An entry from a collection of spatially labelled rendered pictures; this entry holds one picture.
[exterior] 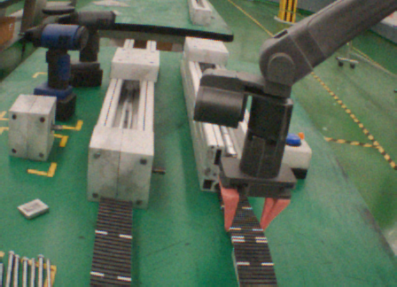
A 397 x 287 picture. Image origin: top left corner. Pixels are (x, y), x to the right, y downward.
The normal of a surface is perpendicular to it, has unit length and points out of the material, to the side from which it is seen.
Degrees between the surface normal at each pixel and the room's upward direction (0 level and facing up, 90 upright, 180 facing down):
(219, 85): 89
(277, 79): 89
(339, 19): 87
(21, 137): 90
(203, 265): 0
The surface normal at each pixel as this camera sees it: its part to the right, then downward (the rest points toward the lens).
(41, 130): 0.11, 0.38
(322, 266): 0.15, -0.92
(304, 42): -0.15, 0.29
